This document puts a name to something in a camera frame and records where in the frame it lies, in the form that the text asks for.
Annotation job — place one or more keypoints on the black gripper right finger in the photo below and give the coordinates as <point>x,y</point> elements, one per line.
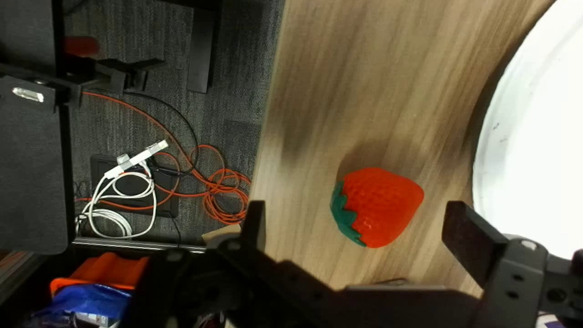
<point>472,241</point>

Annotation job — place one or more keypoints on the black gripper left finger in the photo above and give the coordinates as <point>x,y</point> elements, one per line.
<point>253,226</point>

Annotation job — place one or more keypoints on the red toy strawberry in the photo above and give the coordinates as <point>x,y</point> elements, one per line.
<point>374,206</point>

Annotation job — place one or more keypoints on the white paper plate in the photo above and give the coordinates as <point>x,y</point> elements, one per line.
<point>529,160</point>

